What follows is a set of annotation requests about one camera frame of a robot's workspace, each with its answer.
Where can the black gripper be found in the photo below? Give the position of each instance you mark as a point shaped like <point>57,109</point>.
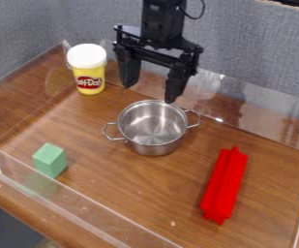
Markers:
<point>133,49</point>

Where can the stainless steel pot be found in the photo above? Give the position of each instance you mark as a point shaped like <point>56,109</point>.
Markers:
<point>152,126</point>

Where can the green foam block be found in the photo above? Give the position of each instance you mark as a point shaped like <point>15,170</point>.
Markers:
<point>49,160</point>

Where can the yellow Play-Doh can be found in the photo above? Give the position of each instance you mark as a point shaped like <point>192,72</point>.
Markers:
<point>87,60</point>

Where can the clear acrylic barrier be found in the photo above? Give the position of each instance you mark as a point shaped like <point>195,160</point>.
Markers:
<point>103,174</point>

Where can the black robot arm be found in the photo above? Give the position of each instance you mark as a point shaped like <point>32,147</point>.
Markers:
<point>163,21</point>

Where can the red plastic bar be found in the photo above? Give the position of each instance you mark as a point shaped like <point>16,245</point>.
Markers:
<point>219,196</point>

